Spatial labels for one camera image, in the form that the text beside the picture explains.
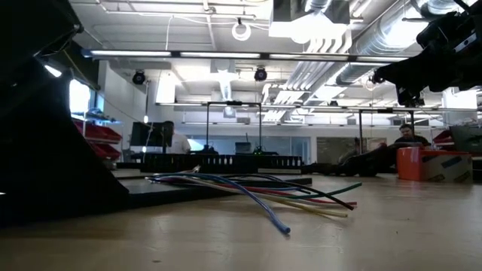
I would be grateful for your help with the long ceiling light bar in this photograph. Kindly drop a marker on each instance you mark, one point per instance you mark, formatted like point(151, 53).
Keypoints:
point(132, 53)

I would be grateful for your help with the silver ventilation duct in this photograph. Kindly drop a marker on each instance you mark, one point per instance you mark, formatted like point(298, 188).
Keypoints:
point(376, 37)

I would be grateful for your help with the dark grey box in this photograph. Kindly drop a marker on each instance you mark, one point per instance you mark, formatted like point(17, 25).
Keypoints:
point(467, 139)

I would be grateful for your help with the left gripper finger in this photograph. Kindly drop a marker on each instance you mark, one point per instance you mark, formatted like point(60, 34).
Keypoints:
point(56, 169)

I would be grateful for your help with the black station frame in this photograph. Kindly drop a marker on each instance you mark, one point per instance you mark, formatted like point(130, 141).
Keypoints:
point(360, 131)
point(207, 128)

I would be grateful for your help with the red storage bin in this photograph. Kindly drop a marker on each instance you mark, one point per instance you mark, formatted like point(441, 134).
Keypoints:
point(444, 137)
point(101, 133)
point(109, 150)

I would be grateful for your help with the small grey box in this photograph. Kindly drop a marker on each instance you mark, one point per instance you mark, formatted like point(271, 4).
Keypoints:
point(243, 147)

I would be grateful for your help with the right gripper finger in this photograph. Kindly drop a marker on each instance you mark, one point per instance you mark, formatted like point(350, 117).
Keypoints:
point(410, 75)

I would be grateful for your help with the black computer monitor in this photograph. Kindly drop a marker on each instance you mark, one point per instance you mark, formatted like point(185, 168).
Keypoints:
point(147, 133)

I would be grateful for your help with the white shelf rack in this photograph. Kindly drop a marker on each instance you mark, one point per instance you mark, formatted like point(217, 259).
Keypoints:
point(83, 126)

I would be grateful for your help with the black ceiling spotlight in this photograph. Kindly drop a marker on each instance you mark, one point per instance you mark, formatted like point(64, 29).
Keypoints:
point(138, 77)
point(260, 74)

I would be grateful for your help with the black mounted camera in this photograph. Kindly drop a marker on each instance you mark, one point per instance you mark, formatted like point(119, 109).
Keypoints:
point(410, 98)

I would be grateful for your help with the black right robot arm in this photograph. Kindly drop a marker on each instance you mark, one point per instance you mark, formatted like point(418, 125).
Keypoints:
point(475, 67)

